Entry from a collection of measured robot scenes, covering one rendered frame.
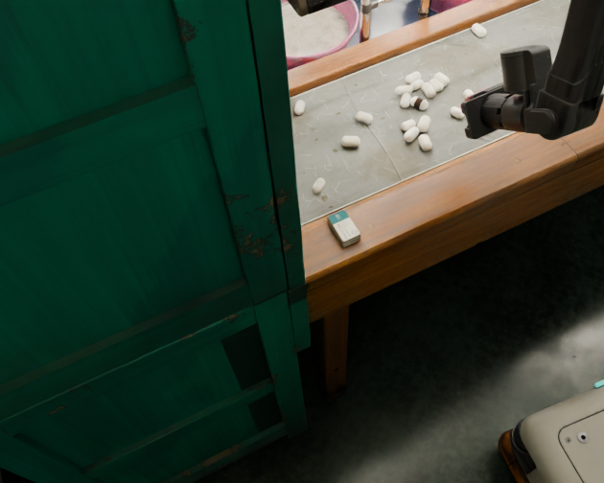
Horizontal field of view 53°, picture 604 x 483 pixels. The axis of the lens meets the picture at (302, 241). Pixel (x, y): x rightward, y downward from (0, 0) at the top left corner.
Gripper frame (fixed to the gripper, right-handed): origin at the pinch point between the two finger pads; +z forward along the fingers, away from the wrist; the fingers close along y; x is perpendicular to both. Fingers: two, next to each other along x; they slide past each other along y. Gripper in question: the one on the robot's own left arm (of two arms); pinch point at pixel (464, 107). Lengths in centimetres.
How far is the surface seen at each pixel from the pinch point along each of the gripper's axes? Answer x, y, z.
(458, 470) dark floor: 94, 14, 20
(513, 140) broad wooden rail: 10.2, -9.7, 2.1
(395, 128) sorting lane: 2.4, 7.2, 15.2
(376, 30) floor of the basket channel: -14.4, -8.3, 45.7
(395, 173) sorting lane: 8.7, 13.1, 7.6
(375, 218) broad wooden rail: 12.2, 22.5, -0.6
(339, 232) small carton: 11.1, 30.1, -2.4
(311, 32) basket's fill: -19.5, 9.0, 42.0
